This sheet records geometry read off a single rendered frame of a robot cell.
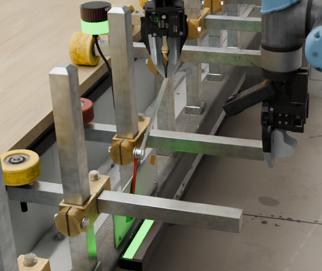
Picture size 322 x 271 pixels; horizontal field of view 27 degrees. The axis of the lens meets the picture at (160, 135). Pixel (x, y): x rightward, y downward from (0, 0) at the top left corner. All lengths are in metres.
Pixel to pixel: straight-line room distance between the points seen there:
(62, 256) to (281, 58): 0.62
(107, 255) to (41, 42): 0.76
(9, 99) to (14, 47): 0.36
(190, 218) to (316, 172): 1.90
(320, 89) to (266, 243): 1.39
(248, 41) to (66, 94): 1.43
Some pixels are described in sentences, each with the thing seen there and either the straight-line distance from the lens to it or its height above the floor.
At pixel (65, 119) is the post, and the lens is 1.09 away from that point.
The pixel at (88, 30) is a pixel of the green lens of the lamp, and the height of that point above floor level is 1.10.
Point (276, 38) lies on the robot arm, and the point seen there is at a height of 1.09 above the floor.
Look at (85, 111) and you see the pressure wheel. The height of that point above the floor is 0.90.
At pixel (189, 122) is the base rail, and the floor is 0.70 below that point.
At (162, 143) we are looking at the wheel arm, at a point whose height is 0.85.
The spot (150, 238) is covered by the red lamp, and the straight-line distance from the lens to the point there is 1.35.
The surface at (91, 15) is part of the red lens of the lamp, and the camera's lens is 1.28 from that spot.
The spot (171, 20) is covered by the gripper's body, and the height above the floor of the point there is 1.13.
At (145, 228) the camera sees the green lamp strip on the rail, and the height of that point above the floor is 0.70.
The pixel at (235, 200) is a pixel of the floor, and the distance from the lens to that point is 2.79.
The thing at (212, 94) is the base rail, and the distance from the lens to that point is 1.99.
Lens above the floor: 1.48
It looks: 27 degrees down
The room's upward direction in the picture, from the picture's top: 3 degrees counter-clockwise
